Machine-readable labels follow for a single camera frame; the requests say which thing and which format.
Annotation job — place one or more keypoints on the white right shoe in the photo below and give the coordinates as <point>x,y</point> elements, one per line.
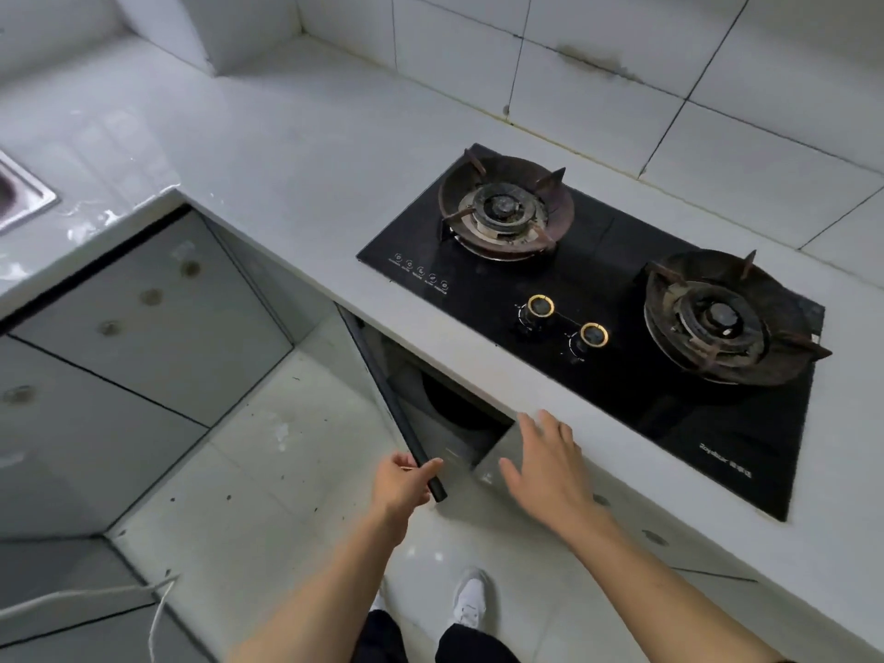
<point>473,600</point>

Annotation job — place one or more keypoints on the black gold-ringed stove knob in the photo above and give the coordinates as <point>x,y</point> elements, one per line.
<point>592,336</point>
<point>539,309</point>

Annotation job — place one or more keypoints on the person's black trousers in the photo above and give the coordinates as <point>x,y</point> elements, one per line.
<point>476,645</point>

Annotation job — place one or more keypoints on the person's right forearm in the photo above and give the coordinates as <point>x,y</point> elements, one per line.
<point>677,607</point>

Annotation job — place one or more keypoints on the narrow grey cabinet door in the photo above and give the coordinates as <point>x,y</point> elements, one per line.
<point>276,283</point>

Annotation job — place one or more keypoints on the black wok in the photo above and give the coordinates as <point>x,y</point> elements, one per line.
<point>456,407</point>

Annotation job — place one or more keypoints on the white shoe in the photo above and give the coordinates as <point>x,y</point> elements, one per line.
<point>473,600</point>
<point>378,604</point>

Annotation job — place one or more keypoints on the person's right hand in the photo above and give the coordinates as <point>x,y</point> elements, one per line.
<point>552,476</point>

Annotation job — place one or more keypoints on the white left shoe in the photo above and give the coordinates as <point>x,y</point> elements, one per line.
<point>378,604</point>

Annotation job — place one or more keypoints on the person's left forearm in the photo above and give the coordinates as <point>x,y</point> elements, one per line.
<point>324,600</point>

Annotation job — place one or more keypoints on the stainless steel sink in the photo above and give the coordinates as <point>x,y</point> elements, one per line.
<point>17,196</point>

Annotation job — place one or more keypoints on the person's left hand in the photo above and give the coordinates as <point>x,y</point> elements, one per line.
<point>400,493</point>

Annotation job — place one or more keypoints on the black glass gas stove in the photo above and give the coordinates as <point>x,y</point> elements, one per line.
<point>621,393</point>

